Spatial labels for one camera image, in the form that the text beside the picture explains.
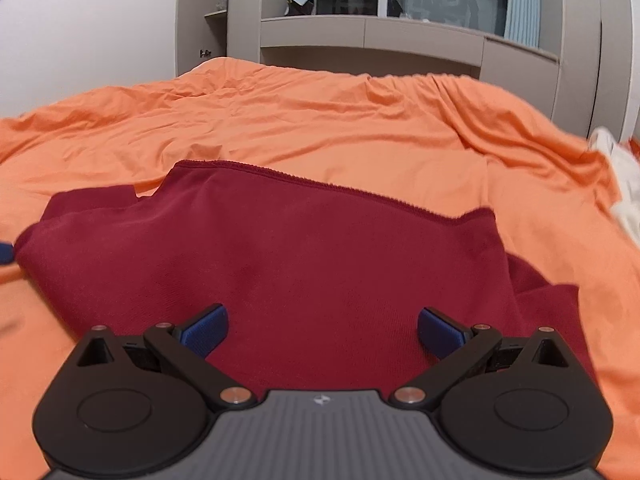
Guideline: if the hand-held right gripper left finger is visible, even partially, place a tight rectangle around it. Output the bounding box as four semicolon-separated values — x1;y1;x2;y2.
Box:
75;303;259;410

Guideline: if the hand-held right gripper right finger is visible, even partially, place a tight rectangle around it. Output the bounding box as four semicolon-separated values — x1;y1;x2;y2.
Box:
391;306;572;410

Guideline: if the dark red long-sleeve shirt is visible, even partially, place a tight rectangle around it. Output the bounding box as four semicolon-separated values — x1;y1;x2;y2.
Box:
15;159;602;397

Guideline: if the cream garment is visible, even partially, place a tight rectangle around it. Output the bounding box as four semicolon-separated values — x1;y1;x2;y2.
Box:
586;127;640;247

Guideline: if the orange blanket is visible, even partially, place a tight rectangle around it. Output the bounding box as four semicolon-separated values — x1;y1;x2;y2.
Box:
0;56;640;480

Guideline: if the grey wardrobe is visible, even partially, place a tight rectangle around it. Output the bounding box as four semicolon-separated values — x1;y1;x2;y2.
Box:
175;0;640;142

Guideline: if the grey wardrobe door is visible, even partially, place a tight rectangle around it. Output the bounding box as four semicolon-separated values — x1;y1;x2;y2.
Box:
175;0;207;77

